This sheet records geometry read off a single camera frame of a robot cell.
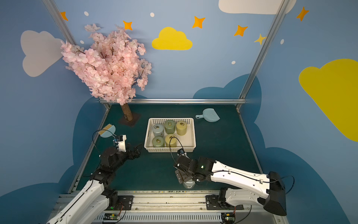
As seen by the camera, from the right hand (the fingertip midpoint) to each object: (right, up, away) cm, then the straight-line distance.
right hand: (186, 168), depth 75 cm
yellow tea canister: (-8, +12, +16) cm, 21 cm away
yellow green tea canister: (-3, +21, +23) cm, 31 cm away
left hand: (-30, +13, +6) cm, 33 cm away
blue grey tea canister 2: (-19, +20, +21) cm, 34 cm away
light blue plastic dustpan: (+21, +31, +40) cm, 54 cm away
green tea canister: (-11, +22, +23) cm, 34 cm away
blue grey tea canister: (+2, -9, 0) cm, 9 cm away
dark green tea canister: (-18, +12, +15) cm, 26 cm away
